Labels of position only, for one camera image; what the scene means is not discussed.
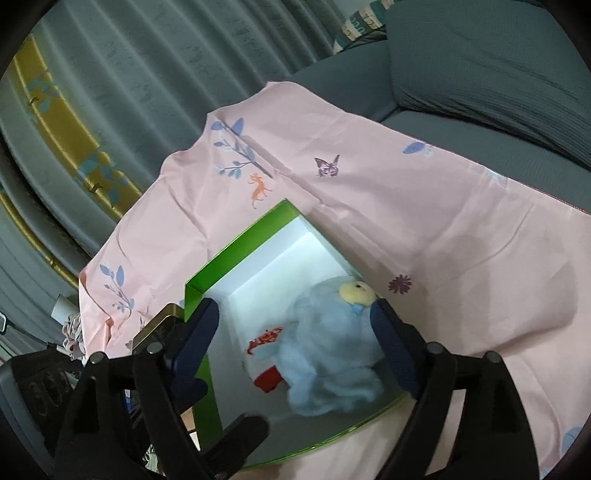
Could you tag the teal patterned pillow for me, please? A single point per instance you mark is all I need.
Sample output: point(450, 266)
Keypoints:
point(362, 21)

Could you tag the pink printed bed sheet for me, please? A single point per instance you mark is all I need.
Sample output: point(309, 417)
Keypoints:
point(415, 221)

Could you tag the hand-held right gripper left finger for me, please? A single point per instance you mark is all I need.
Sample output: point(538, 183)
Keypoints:
point(199, 339)

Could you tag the red and white cloth item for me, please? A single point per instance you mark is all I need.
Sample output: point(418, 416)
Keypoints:
point(267, 340)

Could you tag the grey curtain with yellow band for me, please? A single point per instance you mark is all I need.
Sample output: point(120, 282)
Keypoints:
point(138, 69)

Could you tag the grey sofa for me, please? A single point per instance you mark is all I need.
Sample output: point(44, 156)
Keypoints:
point(485, 60)

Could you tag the green box with white inside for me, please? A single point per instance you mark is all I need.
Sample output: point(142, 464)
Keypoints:
point(268, 258)

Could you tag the light blue plush toy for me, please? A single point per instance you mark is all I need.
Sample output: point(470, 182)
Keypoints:
point(330, 341)

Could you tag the crumpled floral cloth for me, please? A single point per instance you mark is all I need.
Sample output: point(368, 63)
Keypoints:
point(73, 333)

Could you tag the black plastic object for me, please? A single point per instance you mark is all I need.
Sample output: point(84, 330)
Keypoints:
point(39, 385)

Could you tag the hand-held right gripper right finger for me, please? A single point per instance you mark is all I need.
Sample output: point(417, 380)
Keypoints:
point(396, 350)

